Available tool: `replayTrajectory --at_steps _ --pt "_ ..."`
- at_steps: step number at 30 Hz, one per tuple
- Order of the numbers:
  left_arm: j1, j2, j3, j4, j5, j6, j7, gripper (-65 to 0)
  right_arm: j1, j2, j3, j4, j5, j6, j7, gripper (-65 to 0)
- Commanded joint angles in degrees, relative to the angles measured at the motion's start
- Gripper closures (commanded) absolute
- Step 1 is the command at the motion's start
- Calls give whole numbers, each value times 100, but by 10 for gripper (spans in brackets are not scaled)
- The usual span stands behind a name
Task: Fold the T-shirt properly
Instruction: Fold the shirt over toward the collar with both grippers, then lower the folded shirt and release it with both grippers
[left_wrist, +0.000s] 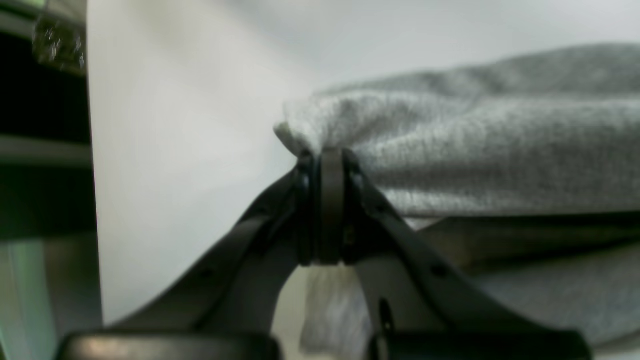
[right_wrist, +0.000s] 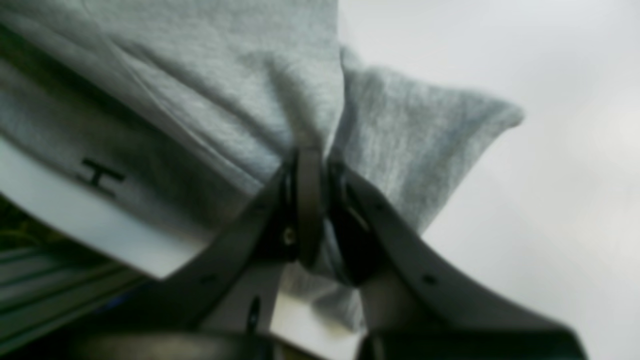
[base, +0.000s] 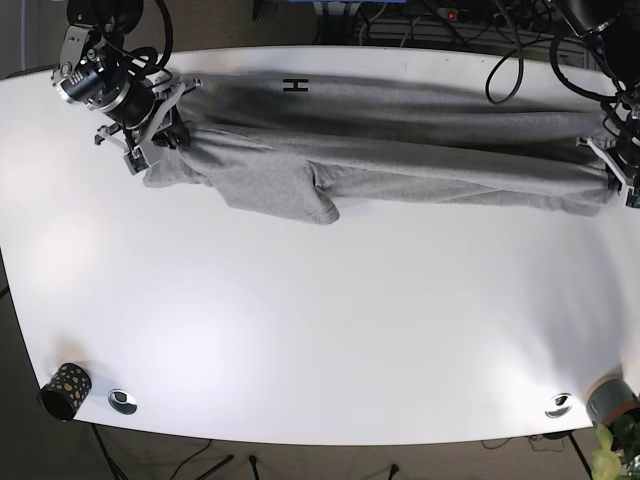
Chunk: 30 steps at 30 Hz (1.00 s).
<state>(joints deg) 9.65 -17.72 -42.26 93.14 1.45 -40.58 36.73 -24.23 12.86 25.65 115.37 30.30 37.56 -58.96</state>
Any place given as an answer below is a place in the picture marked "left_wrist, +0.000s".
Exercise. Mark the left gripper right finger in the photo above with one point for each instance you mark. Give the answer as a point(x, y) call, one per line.
point(421, 306)

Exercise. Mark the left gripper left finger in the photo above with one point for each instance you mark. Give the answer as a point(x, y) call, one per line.
point(223, 307)

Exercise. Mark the grey T-shirt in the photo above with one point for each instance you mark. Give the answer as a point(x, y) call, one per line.
point(524, 173)

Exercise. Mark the black dotted cup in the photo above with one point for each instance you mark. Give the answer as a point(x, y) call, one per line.
point(61, 44)

